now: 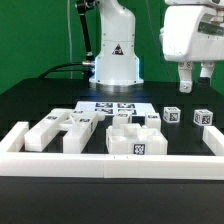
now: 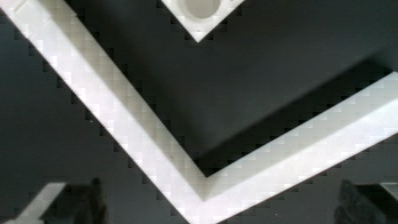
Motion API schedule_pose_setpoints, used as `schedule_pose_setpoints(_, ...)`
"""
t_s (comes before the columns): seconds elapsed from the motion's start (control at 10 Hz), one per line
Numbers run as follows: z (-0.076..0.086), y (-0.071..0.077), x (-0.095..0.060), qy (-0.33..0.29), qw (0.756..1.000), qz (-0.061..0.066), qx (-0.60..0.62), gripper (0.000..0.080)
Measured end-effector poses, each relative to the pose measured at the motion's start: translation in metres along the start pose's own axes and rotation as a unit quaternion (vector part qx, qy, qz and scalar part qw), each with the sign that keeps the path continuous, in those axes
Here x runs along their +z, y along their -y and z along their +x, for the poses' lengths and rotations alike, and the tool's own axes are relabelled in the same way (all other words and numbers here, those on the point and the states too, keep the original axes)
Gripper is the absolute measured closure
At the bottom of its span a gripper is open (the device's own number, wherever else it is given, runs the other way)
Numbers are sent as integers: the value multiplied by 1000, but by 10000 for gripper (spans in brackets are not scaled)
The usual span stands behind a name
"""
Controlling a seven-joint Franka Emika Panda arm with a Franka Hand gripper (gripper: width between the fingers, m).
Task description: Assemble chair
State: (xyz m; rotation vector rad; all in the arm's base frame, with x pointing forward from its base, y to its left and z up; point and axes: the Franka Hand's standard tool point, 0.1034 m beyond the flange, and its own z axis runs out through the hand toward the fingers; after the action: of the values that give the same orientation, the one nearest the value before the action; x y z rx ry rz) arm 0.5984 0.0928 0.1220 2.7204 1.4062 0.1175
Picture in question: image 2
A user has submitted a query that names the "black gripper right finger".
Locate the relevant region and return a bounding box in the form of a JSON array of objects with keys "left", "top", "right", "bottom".
[{"left": 334, "top": 180, "right": 398, "bottom": 224}]

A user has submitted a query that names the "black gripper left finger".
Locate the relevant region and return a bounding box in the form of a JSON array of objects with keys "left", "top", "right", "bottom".
[{"left": 5, "top": 178, "right": 110, "bottom": 224}]

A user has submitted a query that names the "white chair seat part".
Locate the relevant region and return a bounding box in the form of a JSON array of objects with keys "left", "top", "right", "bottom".
[{"left": 162, "top": 0, "right": 245, "bottom": 42}]

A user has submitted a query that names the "white U-shaped fence frame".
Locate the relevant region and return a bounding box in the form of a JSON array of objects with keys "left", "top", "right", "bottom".
[{"left": 0, "top": 0, "right": 398, "bottom": 224}]

